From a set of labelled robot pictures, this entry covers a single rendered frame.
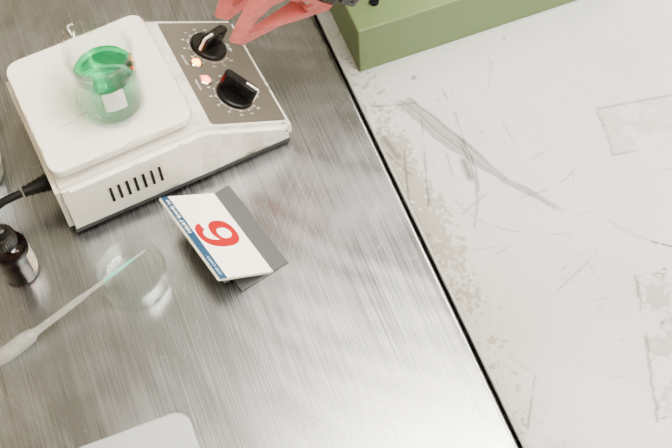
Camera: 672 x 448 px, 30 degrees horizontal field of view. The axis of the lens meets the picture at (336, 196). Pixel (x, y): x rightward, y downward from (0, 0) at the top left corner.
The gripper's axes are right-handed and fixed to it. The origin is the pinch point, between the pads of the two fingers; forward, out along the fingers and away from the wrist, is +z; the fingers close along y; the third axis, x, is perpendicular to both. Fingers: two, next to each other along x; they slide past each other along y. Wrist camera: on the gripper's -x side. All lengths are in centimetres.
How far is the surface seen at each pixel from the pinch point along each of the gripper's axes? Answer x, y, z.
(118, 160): -3.8, 3.3, 13.2
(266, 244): 6.0, 12.5, 11.5
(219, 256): 1.1, 13.0, 12.6
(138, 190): -0.6, 4.3, 15.4
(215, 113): 2.8, 2.4, 7.6
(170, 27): 3.7, -7.6, 7.9
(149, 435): -5.1, 23.1, 21.2
